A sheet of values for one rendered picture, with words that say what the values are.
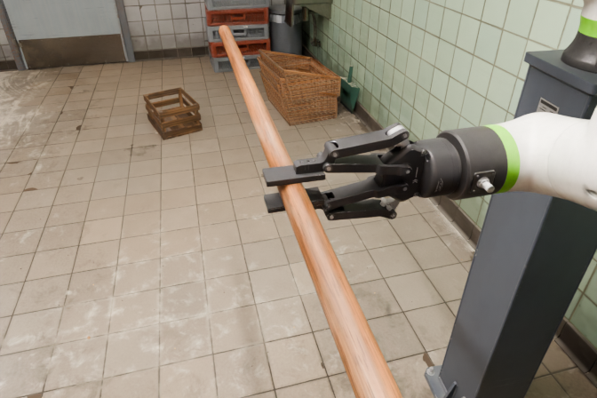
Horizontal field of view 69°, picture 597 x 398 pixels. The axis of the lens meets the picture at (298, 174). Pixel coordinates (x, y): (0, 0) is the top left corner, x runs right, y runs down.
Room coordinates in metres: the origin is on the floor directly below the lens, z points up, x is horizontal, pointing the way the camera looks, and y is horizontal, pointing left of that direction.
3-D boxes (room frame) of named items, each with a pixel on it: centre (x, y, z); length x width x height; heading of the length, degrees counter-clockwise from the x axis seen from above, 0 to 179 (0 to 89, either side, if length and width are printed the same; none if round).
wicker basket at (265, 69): (3.34, 0.02, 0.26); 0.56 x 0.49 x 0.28; 21
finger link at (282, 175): (0.43, 0.01, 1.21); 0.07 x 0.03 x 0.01; 104
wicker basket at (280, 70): (3.34, 0.00, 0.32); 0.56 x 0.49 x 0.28; 23
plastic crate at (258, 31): (4.51, 0.63, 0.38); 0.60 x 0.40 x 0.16; 103
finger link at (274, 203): (0.43, 0.01, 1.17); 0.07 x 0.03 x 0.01; 104
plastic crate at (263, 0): (4.51, 0.61, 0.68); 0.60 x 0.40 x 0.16; 105
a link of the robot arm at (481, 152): (0.49, -0.22, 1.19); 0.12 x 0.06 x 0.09; 14
